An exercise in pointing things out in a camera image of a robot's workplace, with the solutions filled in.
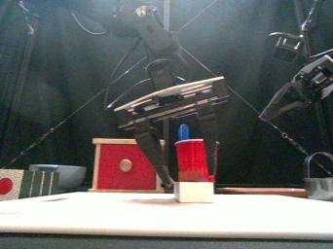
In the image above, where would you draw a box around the toy salmon sushi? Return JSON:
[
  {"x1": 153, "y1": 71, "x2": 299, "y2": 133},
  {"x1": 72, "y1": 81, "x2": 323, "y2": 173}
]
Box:
[{"x1": 172, "y1": 170, "x2": 215, "y2": 204}]

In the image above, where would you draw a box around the blue toy spatula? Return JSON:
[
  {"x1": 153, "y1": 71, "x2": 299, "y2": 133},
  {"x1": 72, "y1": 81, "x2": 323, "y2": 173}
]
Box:
[{"x1": 176, "y1": 123, "x2": 191, "y2": 142}]

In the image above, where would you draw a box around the red plastic cup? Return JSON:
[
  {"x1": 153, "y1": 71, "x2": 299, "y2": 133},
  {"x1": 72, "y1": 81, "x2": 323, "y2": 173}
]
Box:
[{"x1": 172, "y1": 138, "x2": 220, "y2": 183}]

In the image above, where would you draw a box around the pink translucent plastic tray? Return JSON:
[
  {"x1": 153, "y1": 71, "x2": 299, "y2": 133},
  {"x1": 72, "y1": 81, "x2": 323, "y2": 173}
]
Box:
[{"x1": 214, "y1": 187, "x2": 308, "y2": 198}]

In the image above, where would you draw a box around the white cutting board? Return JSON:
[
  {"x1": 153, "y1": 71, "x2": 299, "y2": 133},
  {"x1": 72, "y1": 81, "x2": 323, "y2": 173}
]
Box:
[{"x1": 0, "y1": 191, "x2": 333, "y2": 241}]

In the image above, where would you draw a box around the vertical metal pole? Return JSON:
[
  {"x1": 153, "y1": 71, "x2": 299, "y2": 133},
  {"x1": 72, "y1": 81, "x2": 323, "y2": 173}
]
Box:
[{"x1": 161, "y1": 0, "x2": 171, "y2": 183}]

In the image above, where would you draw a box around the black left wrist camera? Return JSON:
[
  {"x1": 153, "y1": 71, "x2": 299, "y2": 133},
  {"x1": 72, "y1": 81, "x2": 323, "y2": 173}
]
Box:
[{"x1": 144, "y1": 57, "x2": 176, "y2": 92}]

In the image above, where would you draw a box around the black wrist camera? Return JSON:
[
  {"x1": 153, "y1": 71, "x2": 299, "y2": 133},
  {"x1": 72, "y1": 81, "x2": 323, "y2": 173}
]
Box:
[
  {"x1": 266, "y1": 31, "x2": 307, "y2": 64},
  {"x1": 144, "y1": 57, "x2": 176, "y2": 92}
]

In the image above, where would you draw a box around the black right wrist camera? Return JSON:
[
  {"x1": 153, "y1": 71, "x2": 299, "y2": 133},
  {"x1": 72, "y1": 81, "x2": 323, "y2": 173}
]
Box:
[{"x1": 266, "y1": 31, "x2": 307, "y2": 64}]

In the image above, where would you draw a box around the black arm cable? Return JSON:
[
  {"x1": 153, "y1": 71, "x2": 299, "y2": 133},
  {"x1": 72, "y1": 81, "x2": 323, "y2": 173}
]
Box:
[{"x1": 103, "y1": 38, "x2": 147, "y2": 110}]

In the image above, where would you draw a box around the small metal pot with handle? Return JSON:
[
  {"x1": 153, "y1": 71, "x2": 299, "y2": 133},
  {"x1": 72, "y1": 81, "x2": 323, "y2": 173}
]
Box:
[{"x1": 302, "y1": 151, "x2": 333, "y2": 202}]

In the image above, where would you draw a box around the white cable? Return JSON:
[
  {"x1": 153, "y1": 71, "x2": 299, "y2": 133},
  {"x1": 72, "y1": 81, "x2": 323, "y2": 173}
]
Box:
[{"x1": 70, "y1": 12, "x2": 108, "y2": 36}]

